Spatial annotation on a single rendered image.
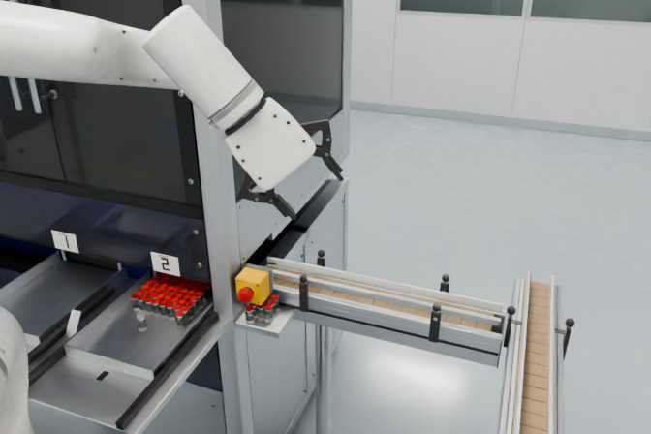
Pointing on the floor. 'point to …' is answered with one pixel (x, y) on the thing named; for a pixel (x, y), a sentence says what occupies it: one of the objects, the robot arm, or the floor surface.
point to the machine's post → (219, 199)
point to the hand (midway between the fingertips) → (313, 193)
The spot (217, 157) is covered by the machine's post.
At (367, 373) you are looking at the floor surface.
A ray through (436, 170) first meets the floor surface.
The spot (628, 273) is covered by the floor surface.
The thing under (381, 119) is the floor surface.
